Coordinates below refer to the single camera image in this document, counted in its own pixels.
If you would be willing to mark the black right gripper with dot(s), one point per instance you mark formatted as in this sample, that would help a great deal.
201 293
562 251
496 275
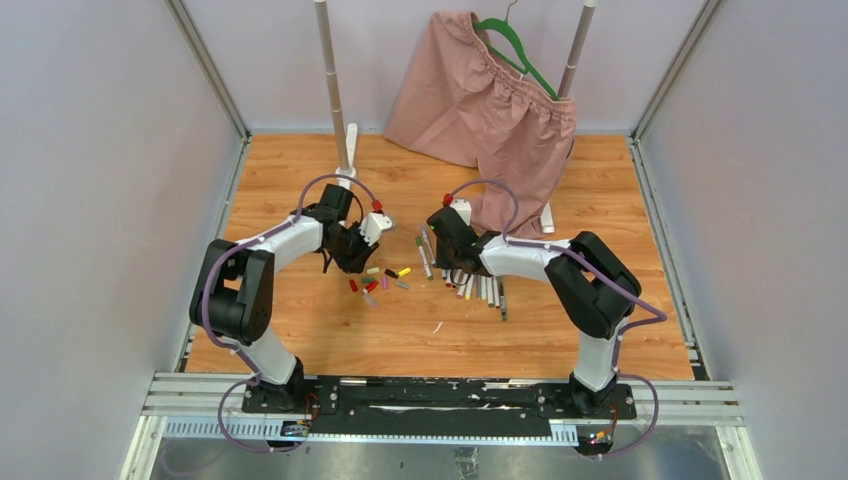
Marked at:
443 261

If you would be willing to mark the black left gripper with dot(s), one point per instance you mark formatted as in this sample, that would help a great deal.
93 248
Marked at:
357 262

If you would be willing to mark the purple cap white marker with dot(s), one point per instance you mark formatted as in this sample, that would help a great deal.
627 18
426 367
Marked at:
462 286

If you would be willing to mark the yellow cap white marker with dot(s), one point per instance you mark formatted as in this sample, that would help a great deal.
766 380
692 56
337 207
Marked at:
469 287

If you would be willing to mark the green cap white marker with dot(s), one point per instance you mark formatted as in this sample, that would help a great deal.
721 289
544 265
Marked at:
425 263
488 292

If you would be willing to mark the red cap white marker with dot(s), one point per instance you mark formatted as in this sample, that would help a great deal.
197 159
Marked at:
494 295

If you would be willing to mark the grey clear-cap pen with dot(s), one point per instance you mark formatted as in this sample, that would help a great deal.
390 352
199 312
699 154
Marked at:
502 299

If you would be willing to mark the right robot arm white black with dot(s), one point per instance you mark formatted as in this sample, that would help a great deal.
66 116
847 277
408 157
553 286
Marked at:
597 291

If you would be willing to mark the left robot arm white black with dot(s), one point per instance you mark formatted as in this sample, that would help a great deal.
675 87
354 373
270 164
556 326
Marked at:
233 297

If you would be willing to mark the white garment rack right foot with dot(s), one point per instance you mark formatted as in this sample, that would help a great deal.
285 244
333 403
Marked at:
546 220

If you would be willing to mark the white garment rack foot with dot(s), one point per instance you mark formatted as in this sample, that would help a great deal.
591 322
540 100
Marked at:
346 142
546 220

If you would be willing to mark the white garment rack left foot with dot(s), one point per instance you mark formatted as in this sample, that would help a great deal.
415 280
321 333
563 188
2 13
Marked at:
346 142

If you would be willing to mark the pink shorts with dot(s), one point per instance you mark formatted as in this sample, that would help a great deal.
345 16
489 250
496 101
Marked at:
461 104

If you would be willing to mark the grey garment rack right pole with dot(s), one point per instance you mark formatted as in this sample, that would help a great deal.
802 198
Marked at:
578 42

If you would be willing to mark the grey garment rack pole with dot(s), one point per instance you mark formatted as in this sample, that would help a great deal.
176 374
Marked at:
323 21
578 42

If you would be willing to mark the green clothes hanger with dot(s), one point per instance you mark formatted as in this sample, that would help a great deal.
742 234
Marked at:
522 64

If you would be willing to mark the grey garment rack left pole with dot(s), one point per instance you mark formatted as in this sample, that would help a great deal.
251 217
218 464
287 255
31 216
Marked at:
323 21

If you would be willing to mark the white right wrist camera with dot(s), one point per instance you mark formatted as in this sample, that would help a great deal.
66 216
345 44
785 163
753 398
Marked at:
463 208

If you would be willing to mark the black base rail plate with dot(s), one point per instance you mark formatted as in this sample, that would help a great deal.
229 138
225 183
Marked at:
453 408

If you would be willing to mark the aluminium frame left post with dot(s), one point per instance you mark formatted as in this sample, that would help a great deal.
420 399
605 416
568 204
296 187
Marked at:
185 22

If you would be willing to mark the aluminium frame post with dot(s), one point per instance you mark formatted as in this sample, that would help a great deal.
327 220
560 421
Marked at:
185 22
680 59

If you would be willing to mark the aluminium frame right post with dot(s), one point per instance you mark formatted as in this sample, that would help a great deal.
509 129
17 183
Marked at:
680 59

